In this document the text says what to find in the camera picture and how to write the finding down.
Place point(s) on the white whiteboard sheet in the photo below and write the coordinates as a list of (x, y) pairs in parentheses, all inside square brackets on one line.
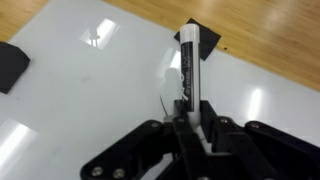
[(97, 72)]

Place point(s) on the black tape corner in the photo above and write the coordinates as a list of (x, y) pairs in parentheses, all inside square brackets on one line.
[(208, 38), (13, 63)]

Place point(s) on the black tape corner far left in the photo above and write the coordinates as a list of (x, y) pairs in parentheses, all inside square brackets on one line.
[(13, 63)]

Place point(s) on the black tape corner far right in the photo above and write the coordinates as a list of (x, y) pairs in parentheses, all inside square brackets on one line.
[(208, 38)]

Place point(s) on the white black marker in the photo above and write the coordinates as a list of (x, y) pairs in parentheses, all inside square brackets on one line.
[(190, 71)]

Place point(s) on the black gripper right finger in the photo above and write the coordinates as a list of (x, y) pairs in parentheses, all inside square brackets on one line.
[(263, 152)]

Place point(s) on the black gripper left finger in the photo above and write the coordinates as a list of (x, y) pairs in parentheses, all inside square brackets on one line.
[(131, 157)]

